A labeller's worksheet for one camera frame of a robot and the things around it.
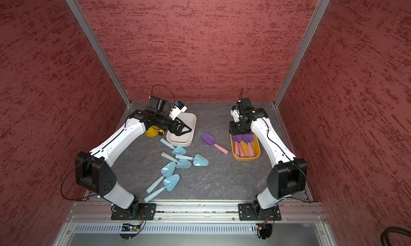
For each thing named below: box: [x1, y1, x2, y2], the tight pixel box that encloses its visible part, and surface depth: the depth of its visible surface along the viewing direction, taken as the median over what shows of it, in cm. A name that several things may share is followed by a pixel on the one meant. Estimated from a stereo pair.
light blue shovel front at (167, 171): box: [146, 161, 177, 195], surface depth 87 cm
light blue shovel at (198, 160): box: [175, 154, 209, 167], surface depth 92 cm
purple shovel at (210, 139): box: [200, 131, 230, 155], surface depth 101 cm
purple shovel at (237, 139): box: [232, 134, 243, 157], surface depth 96 cm
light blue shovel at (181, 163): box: [161, 151, 193, 169], surface depth 91 cm
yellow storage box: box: [230, 132, 261, 161], surface depth 93 cm
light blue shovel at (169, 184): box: [143, 173, 181, 204], surface depth 83 cm
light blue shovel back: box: [160, 137, 188, 155], surface depth 97 cm
